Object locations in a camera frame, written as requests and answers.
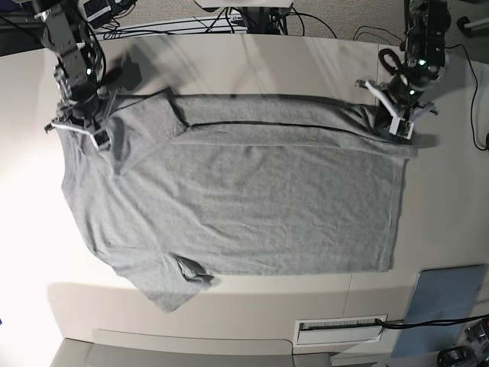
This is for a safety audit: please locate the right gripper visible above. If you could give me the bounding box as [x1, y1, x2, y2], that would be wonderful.
[44, 86, 120, 144]

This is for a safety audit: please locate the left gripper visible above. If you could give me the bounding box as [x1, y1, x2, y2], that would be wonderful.
[355, 73, 439, 121]

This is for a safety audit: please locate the grey T-shirt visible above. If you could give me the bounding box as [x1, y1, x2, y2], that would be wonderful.
[59, 93, 417, 312]

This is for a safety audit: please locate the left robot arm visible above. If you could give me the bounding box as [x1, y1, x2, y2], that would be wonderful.
[374, 1, 451, 119]

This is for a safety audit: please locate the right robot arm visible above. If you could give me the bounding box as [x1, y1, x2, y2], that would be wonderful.
[31, 1, 121, 148]

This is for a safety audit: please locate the blue-grey mat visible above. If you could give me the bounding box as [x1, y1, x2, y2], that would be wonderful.
[391, 264, 487, 359]

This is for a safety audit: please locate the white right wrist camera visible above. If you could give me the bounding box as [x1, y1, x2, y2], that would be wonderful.
[90, 129, 111, 150]

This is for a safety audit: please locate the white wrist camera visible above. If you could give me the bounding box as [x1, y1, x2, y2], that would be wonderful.
[90, 129, 111, 150]
[389, 117, 414, 140]

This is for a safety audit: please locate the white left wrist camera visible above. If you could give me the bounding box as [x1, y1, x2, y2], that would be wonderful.
[389, 117, 414, 140]

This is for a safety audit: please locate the black cable at right edge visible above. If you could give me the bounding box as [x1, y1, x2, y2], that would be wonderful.
[445, 44, 489, 152]

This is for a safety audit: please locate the black stand with cables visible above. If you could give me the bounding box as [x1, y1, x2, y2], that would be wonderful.
[198, 5, 337, 39]

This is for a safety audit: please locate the black cable over table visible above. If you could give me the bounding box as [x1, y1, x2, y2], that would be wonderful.
[376, 315, 489, 330]

